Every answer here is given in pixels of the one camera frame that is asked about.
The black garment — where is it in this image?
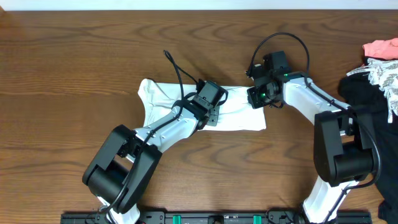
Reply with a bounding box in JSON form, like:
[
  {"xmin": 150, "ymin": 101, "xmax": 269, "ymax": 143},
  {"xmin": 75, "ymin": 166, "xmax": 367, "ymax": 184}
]
[{"xmin": 338, "ymin": 57, "xmax": 398, "ymax": 224}]

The pink garment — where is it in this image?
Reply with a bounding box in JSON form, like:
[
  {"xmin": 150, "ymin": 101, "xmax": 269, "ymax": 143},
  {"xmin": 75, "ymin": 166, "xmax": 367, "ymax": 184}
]
[{"xmin": 363, "ymin": 38, "xmax": 398, "ymax": 60}]

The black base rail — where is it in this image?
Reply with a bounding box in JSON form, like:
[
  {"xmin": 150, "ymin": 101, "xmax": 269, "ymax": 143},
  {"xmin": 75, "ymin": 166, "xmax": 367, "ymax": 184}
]
[{"xmin": 60, "ymin": 209, "xmax": 373, "ymax": 224}]

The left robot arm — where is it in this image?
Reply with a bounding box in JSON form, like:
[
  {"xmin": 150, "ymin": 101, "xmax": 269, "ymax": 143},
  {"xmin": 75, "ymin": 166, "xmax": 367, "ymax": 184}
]
[{"xmin": 82, "ymin": 98, "xmax": 220, "ymax": 223}]

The white t-shirt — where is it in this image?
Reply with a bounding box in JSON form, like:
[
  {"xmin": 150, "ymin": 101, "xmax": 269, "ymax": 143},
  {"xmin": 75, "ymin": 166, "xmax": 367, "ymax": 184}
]
[{"xmin": 138, "ymin": 79, "xmax": 266, "ymax": 131}]

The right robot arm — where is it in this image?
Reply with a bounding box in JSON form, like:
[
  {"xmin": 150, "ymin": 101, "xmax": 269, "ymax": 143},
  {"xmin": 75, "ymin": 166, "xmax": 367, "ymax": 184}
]
[{"xmin": 246, "ymin": 68, "xmax": 381, "ymax": 223}]

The white floral patterned garment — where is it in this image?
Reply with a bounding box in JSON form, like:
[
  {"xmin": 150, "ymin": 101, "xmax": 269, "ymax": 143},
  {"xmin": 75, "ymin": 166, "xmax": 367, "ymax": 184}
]
[{"xmin": 346, "ymin": 57, "xmax": 397, "ymax": 123}]

